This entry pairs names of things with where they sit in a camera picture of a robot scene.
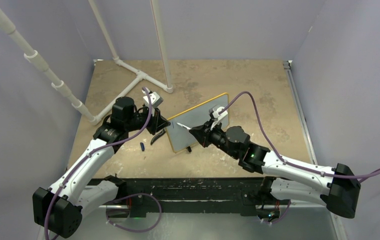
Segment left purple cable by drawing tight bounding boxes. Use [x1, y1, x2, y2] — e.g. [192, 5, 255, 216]
[44, 87, 154, 240]

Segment right aluminium side rail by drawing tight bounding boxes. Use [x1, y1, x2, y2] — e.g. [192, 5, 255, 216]
[282, 60, 317, 165]

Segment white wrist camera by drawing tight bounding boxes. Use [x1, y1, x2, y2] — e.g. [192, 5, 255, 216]
[209, 105, 228, 130]
[143, 91, 163, 116]

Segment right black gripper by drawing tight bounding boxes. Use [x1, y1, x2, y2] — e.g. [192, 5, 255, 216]
[190, 118, 239, 160]

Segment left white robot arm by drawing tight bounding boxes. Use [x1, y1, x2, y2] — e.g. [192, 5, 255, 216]
[32, 92, 170, 240]

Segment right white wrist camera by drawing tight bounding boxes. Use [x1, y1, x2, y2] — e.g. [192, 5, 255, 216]
[209, 105, 228, 130]

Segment black handled pliers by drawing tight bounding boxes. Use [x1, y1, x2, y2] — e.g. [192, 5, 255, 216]
[150, 129, 166, 145]

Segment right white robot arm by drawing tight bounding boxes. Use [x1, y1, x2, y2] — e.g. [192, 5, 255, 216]
[188, 125, 361, 219]

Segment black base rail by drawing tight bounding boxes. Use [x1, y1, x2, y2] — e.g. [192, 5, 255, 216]
[104, 175, 288, 218]

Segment yellow framed whiteboard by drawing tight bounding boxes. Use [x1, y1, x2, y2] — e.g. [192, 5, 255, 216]
[166, 92, 229, 153]

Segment white pvc pipe frame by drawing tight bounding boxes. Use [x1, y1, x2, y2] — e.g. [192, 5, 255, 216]
[0, 0, 174, 126]

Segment white marker pen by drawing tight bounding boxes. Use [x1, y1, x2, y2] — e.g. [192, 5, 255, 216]
[176, 122, 192, 130]

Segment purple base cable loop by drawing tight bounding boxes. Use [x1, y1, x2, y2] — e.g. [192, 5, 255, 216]
[106, 192, 163, 233]

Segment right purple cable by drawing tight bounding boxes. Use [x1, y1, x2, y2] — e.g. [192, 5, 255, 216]
[219, 91, 380, 180]

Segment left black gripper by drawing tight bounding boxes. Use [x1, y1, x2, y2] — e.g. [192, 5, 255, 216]
[125, 105, 170, 135]

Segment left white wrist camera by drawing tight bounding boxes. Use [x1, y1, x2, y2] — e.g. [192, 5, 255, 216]
[143, 91, 163, 116]

